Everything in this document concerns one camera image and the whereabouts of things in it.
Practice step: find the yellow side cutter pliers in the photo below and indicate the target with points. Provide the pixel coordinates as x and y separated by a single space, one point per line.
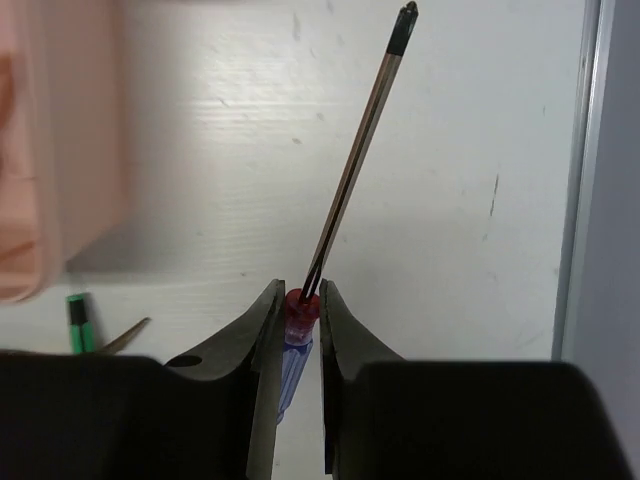
122 341

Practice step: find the pink plastic tool box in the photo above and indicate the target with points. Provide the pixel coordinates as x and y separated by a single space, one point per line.
64 161

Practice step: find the blue red screwdriver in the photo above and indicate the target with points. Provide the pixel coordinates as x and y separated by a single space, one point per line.
302 305

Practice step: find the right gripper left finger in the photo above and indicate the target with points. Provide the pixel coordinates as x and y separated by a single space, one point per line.
228 425

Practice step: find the green black screwdriver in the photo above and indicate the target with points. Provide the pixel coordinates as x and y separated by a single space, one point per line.
80 327

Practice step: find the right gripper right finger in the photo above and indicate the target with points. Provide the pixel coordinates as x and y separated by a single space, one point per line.
348 348

